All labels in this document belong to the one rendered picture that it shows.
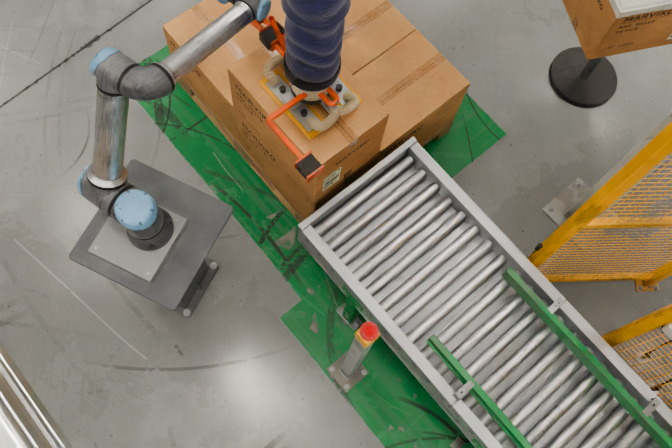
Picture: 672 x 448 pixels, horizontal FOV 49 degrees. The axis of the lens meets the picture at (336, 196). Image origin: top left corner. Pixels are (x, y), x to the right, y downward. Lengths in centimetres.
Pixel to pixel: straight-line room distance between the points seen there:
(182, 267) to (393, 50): 153
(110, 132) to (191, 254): 67
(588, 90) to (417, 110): 129
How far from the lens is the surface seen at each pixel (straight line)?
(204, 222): 316
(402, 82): 370
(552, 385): 338
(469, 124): 429
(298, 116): 309
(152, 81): 252
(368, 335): 274
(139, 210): 289
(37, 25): 470
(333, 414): 374
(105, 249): 317
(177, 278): 311
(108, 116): 270
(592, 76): 463
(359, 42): 380
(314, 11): 247
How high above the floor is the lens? 372
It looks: 69 degrees down
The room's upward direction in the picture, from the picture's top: 9 degrees clockwise
